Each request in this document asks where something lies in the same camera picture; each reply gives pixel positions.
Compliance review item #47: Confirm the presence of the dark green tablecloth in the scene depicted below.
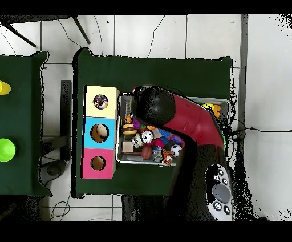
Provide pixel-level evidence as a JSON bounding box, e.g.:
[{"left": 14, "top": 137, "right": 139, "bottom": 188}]
[
  {"left": 71, "top": 47, "right": 234, "bottom": 202},
  {"left": 0, "top": 50, "right": 54, "bottom": 197}
]

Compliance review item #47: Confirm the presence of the black white soccer ball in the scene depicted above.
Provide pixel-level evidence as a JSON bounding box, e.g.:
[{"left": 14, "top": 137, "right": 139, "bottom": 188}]
[{"left": 170, "top": 144, "right": 183, "bottom": 158}]

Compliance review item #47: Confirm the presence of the red soda can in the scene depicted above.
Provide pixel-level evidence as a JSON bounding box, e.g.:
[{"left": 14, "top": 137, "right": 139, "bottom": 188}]
[{"left": 140, "top": 129, "right": 154, "bottom": 144}]

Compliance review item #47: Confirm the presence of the tiger plush toy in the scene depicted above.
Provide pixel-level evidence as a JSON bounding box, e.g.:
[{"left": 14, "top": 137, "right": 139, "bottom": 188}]
[{"left": 161, "top": 148, "right": 175, "bottom": 167}]

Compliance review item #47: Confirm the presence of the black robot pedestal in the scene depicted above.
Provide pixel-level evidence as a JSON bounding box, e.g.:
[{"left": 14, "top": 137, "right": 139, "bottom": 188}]
[{"left": 121, "top": 195, "right": 174, "bottom": 221}]

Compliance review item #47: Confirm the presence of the green plastic cup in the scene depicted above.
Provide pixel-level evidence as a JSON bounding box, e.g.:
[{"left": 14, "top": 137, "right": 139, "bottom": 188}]
[{"left": 0, "top": 138, "right": 17, "bottom": 163}]

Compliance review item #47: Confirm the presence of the toy hamburger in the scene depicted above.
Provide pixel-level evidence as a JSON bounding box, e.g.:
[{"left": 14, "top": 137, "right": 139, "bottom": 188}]
[{"left": 122, "top": 123, "right": 138, "bottom": 136}]

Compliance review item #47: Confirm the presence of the yellow plastic cup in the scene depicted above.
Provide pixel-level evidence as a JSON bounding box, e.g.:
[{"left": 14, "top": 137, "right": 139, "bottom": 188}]
[{"left": 0, "top": 80, "right": 11, "bottom": 96}]

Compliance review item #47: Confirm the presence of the shallow silver mesh bin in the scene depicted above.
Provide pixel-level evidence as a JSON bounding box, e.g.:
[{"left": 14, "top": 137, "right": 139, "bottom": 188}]
[{"left": 115, "top": 92, "right": 230, "bottom": 169}]

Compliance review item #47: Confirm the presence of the black metal stand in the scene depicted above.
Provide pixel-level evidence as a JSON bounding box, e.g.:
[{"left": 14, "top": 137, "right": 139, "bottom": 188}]
[{"left": 0, "top": 14, "right": 91, "bottom": 48}]

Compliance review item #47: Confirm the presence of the black cable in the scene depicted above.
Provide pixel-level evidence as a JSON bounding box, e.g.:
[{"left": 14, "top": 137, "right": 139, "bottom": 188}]
[{"left": 229, "top": 126, "right": 292, "bottom": 139}]

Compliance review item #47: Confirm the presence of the beige ball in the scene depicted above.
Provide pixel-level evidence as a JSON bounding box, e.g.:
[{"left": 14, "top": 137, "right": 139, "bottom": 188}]
[{"left": 95, "top": 124, "right": 108, "bottom": 139}]

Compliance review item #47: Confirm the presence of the wooden box with three holes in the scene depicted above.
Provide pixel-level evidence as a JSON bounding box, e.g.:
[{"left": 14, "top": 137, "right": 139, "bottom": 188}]
[{"left": 80, "top": 84, "right": 121, "bottom": 180}]

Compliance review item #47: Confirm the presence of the polka dot cloth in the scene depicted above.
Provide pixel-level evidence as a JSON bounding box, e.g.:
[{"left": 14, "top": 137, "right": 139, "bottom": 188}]
[{"left": 93, "top": 94, "right": 110, "bottom": 110}]

